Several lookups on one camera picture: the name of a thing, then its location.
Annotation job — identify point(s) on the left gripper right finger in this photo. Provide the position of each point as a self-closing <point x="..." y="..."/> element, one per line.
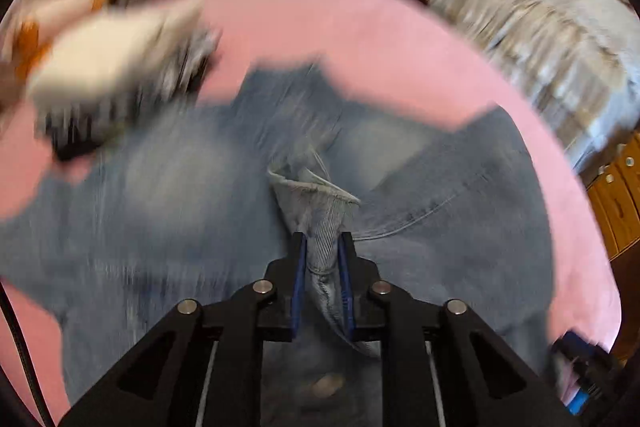
<point x="441" y="365"/>

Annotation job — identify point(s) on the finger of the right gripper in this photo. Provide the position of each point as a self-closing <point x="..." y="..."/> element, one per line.
<point x="592" y="367"/>

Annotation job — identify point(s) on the black white patterned folded garment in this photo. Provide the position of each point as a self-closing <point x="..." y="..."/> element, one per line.
<point x="182" y="74"/>

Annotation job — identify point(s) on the pink bed blanket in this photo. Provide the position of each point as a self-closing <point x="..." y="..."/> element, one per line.
<point x="394" y="53"/>

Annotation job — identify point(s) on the white fluffy folded sweater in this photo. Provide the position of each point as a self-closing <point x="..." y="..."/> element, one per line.
<point x="111" y="51"/>

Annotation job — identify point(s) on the lace covered furniture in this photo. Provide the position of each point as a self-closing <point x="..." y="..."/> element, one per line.
<point x="575" y="61"/>

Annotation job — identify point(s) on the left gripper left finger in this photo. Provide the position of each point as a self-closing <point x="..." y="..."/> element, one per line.
<point x="202" y="364"/>

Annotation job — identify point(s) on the blue denim jacket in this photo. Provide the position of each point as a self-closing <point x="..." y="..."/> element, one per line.
<point x="195" y="203"/>

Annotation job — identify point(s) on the wooden drawer cabinet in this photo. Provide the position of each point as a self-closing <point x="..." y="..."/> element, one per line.
<point x="614" y="198"/>

